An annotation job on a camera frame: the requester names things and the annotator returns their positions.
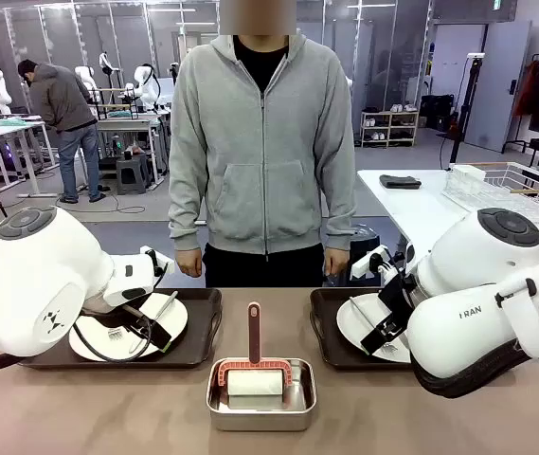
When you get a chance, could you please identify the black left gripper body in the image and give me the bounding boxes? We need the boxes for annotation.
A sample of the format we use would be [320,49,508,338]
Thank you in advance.
[117,302,153,333]

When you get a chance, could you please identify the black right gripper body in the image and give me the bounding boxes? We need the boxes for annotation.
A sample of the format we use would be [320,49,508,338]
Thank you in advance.
[376,273,418,329]

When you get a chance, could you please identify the round white plate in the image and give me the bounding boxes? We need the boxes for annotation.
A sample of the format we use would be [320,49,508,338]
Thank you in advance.
[335,292,415,365]
[68,292,189,362]

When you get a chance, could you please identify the silver table knife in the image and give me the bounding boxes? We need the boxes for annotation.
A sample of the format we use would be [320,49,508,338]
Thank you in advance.
[129,290,179,355]
[348,296,380,333]

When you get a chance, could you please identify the brown plastic serving tray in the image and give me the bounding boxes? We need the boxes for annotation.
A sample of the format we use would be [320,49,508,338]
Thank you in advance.
[310,287,415,372]
[17,287,224,371]

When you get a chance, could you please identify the pink lint roller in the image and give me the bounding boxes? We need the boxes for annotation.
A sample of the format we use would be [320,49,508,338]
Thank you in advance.
[216,301,295,410]

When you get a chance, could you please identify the person's right forearm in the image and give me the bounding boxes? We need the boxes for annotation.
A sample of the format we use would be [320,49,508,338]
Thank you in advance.
[168,160,207,252]

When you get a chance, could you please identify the person's left forearm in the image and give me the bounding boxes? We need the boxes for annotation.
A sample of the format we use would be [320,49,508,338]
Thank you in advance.
[321,160,358,252]

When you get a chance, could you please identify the person's left hand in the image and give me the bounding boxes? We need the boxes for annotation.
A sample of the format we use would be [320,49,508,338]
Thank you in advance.
[324,249,349,276]

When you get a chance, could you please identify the person's right hand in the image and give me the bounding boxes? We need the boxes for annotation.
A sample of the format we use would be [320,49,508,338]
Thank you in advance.
[175,249,203,278]

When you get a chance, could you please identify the large white side table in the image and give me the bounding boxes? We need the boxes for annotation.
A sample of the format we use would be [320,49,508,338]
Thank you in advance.
[356,168,539,295]

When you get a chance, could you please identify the folded black cloth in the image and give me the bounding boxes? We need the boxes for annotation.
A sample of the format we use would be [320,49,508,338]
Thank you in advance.
[379,173,422,190]

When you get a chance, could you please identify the rectangular metal tray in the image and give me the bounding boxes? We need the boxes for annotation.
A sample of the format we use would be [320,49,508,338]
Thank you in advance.
[206,358,317,431]

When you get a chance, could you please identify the grey plastic step stool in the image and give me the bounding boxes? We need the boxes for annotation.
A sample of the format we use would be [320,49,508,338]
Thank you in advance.
[116,154,151,195]

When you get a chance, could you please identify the clear plastic container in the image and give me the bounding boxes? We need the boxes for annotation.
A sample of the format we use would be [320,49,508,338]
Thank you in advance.
[446,165,486,191]

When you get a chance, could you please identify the wooden shoe rack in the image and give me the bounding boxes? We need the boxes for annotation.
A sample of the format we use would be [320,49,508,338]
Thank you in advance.
[360,110,421,148]

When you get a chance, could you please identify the black suitcase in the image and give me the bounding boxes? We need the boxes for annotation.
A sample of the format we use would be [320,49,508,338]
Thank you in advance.
[420,94,456,132]

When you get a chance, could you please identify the white lab table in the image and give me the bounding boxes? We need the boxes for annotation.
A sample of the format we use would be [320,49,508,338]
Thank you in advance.
[0,120,60,198]
[96,111,171,184]

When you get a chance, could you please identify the black tripod stand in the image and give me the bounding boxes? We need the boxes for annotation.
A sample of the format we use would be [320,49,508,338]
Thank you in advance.
[447,53,487,172]

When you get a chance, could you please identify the person in grey hoodie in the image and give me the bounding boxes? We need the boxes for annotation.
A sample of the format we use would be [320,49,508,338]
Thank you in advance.
[168,0,358,289]

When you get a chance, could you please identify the grey door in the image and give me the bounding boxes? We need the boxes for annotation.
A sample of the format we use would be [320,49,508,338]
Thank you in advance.
[465,21,533,153]

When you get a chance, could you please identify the man in dark jacket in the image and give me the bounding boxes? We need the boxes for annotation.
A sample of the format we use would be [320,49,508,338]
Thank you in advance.
[16,59,108,205]

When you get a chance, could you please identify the rust orange hanging garment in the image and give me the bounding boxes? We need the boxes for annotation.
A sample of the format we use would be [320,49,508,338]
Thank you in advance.
[514,60,539,118]

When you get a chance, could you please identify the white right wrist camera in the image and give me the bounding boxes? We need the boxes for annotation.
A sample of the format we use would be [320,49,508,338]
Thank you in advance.
[350,245,405,285]

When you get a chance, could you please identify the thin black cable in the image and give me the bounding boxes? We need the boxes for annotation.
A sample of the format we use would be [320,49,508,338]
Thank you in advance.
[72,305,154,364]

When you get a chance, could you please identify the white wire dish rack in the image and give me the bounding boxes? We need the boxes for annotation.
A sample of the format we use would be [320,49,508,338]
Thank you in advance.
[441,162,539,224]

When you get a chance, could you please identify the white cable strap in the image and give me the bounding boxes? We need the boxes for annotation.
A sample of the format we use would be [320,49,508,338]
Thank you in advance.
[494,278,539,360]

